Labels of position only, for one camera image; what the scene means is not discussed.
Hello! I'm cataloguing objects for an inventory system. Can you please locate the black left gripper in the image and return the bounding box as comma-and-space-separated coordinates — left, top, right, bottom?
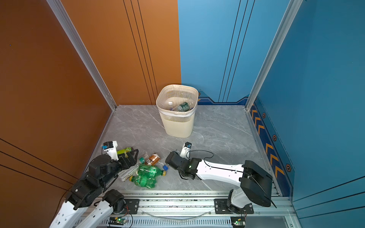
101, 148, 139, 189

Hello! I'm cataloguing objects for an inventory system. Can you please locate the clear bottle white label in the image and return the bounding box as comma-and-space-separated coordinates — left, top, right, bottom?
118, 164, 140, 182

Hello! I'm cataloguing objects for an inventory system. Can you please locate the brown label bottle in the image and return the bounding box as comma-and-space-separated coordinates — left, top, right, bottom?
139, 154, 161, 166

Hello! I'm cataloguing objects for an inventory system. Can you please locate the green soda bottle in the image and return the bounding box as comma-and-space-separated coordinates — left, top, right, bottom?
137, 164, 166, 178
129, 175, 156, 189

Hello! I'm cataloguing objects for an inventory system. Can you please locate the dark green label bottle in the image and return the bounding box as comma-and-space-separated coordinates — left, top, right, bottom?
172, 102, 191, 112

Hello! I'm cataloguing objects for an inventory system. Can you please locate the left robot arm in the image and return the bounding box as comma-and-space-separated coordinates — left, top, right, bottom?
50, 149, 139, 228

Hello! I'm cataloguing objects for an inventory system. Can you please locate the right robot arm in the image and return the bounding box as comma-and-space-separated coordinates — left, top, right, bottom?
165, 152, 275, 214

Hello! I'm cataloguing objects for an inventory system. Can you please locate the cream slatted waste bin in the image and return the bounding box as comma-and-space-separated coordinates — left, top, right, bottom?
156, 85, 199, 138

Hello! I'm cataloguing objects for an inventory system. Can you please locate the yellow green small bottle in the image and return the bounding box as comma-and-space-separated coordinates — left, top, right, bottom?
117, 147, 133, 155

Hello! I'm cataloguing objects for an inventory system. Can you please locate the left circuit board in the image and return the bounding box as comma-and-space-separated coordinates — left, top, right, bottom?
108, 217, 128, 226

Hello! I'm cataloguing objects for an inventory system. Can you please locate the circuit board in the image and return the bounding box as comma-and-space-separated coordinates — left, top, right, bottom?
108, 217, 128, 226
231, 217, 246, 228

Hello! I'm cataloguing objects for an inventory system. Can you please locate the right circuit board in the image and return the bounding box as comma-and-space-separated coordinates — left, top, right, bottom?
231, 217, 246, 228

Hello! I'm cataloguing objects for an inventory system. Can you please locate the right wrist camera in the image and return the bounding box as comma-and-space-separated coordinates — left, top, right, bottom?
180, 142, 192, 159

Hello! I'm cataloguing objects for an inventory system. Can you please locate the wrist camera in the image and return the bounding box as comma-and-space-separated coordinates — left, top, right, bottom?
180, 142, 192, 159
102, 141, 118, 161

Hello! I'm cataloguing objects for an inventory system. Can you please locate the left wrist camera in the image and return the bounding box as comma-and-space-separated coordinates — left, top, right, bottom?
102, 141, 118, 161

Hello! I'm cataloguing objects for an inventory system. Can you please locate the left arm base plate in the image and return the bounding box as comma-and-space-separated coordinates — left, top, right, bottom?
113, 199, 140, 215

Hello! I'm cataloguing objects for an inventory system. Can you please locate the aluminium rail frame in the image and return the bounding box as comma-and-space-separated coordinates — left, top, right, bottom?
74, 191, 300, 228

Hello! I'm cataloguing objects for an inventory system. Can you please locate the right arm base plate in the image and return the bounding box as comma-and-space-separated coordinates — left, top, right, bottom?
214, 199, 254, 215

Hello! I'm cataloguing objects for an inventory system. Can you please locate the left aluminium corner post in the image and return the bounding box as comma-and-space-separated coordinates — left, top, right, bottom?
47, 0, 117, 111

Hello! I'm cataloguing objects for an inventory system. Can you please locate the aluminium corner post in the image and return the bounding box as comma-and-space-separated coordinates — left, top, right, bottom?
245, 0, 303, 111
47, 0, 117, 111

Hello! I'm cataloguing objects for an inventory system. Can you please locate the right aluminium corner post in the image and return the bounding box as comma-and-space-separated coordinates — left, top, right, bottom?
245, 0, 303, 111

